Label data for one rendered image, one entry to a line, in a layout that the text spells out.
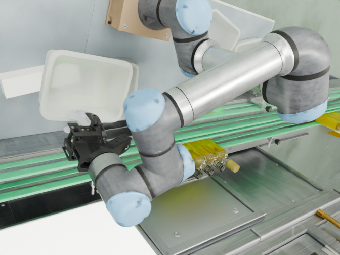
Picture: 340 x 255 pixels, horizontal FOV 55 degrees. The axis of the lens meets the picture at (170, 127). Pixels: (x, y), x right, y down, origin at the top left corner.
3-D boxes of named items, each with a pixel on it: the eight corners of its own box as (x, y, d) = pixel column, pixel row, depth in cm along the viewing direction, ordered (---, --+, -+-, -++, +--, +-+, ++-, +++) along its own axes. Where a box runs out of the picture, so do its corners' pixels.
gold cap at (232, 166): (226, 160, 131) (234, 166, 128) (232, 158, 133) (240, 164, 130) (224, 168, 133) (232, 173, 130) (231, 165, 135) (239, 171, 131)
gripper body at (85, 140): (67, 119, 75) (85, 152, 67) (101, 120, 80) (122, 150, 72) (60, 146, 78) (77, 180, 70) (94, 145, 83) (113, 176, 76)
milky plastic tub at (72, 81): (39, 39, 79) (51, 48, 73) (120, 54, 93) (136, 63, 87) (28, 107, 84) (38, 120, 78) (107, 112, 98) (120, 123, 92)
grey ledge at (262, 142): (182, 153, 165) (196, 164, 157) (184, 137, 161) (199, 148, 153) (294, 127, 219) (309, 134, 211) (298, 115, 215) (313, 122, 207)
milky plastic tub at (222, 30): (210, 61, 155) (223, 67, 149) (179, 40, 140) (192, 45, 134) (229, 28, 153) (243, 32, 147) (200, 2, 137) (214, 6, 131)
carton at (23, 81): (-3, 74, 103) (1, 80, 99) (71, 59, 115) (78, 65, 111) (2, 91, 106) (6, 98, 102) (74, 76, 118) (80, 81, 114)
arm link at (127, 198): (159, 214, 66) (122, 237, 63) (134, 177, 73) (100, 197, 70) (152, 192, 60) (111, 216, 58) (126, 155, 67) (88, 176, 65)
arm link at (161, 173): (190, 139, 62) (140, 168, 59) (201, 180, 69) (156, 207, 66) (170, 122, 68) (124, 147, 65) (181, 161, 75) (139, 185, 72)
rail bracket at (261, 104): (246, 101, 162) (266, 113, 152) (249, 87, 159) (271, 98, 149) (251, 101, 164) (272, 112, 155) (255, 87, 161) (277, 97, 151)
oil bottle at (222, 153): (186, 143, 149) (218, 167, 134) (188, 132, 147) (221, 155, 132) (196, 141, 152) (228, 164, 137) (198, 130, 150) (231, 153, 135)
